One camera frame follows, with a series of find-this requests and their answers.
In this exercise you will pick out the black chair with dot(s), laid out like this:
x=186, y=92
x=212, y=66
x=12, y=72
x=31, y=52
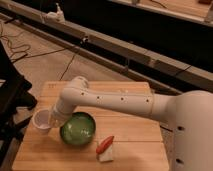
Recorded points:
x=13, y=93

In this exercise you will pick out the white object on rail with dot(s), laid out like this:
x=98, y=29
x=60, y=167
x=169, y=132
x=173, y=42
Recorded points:
x=58, y=15

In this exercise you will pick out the green ceramic bowl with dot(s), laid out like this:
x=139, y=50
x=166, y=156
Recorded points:
x=79, y=129

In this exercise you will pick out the orange carrot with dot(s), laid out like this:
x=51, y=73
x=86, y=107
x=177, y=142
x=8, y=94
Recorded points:
x=104, y=144

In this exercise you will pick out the long metal rail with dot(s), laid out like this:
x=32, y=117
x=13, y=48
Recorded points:
x=171, y=52

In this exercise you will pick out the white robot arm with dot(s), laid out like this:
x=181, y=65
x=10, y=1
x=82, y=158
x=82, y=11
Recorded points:
x=189, y=114

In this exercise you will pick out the white ceramic cup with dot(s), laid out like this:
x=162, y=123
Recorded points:
x=40, y=121

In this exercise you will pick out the white cloth piece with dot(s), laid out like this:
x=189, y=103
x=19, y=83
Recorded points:
x=107, y=155

